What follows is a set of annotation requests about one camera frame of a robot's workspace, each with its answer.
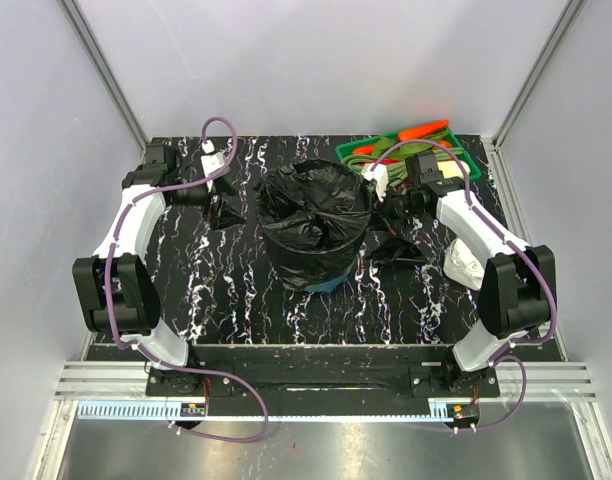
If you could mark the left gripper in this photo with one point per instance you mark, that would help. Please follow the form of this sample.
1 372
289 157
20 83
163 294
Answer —
221 186

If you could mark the black trash bag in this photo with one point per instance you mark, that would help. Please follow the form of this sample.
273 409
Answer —
313 216

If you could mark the teal plastic trash bin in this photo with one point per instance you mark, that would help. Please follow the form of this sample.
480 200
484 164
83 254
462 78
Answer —
329 285

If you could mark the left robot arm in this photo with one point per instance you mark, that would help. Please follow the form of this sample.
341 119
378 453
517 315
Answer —
116 293

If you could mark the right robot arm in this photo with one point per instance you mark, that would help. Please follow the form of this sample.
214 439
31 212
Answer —
517 298

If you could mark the green long beans bundle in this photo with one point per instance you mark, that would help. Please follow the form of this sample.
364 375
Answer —
396 168

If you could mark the green plastic vegetable tray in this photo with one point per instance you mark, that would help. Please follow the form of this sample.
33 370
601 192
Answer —
383 142

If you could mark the small black bag roll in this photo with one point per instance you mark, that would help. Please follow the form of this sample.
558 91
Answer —
396 251

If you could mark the large orange carrot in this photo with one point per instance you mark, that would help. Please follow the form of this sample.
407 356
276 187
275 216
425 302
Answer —
423 131

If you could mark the small orange carrot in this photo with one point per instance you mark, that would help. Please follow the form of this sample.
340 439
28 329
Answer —
363 150

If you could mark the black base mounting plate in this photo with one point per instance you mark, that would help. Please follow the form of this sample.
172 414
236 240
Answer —
326 380

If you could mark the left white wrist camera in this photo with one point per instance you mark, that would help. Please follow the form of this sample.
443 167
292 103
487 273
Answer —
211 161

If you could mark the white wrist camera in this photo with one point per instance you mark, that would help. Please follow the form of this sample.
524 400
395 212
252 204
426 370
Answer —
377 176
211 161

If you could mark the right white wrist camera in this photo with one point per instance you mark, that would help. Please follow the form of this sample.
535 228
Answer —
377 176

